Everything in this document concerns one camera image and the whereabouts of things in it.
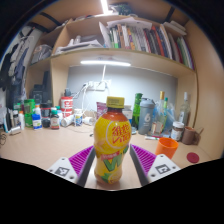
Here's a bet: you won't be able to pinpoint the grey shaker bottle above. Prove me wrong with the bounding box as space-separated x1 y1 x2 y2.
137 97 156 136

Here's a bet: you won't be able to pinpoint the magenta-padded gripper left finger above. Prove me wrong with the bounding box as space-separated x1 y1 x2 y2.
46 145 97 188

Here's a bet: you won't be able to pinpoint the green-capped bottle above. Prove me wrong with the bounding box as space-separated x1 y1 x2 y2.
162 96 170 116

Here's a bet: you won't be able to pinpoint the dark green plastic bottle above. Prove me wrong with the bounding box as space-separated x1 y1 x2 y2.
132 92 144 129

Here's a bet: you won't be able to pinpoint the dark brown pill bottle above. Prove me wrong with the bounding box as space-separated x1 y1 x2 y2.
49 109 61 131

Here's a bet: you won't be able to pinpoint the orange plastic cup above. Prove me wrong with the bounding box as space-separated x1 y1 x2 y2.
154 137 180 160

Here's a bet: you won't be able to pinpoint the blue hanging garment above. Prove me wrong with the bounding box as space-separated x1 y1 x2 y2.
12 46 30 91

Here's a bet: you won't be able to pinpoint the red and white canister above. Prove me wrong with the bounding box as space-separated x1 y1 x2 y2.
60 96 74 118

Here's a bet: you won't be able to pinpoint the black backpack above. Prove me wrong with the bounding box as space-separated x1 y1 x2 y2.
31 71 53 104

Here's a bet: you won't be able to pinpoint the green and pink pen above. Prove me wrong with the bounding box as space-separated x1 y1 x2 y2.
144 134 163 141

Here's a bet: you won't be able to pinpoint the dark-lidded glass jar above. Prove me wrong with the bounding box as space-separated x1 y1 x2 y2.
170 121 185 142

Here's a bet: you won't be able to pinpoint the white jar with blue label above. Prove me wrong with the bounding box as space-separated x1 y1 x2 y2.
31 113 43 131

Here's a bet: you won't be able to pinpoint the flat round red coaster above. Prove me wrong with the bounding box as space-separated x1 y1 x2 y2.
186 151 200 164

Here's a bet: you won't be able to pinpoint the clear glass bottle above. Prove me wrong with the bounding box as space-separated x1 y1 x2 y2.
178 91 192 127

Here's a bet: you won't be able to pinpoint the brown mug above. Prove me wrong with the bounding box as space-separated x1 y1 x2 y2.
181 125 201 146

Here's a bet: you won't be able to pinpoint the ceiling tube light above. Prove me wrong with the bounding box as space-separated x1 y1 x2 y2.
99 0 110 15

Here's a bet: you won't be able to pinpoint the wooden shelf unit with books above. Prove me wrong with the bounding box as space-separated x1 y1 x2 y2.
24 12 200 129

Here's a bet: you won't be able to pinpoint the white and blue box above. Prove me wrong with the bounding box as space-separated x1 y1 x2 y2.
122 105 134 127

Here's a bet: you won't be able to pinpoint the white wall power outlet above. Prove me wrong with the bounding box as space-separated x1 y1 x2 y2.
87 79 112 92

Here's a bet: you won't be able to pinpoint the green plastic container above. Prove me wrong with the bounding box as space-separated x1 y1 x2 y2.
23 98 36 128

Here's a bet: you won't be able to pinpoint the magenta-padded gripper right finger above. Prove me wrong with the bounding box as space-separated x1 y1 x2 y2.
129 143 181 187

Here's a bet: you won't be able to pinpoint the black hanging clothes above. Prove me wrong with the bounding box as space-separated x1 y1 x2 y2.
0 61 13 93

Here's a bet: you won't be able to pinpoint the magenta packet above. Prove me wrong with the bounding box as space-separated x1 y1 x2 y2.
96 101 108 120

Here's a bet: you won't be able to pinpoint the yellow drink bottle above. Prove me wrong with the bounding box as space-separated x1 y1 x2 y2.
92 96 133 185

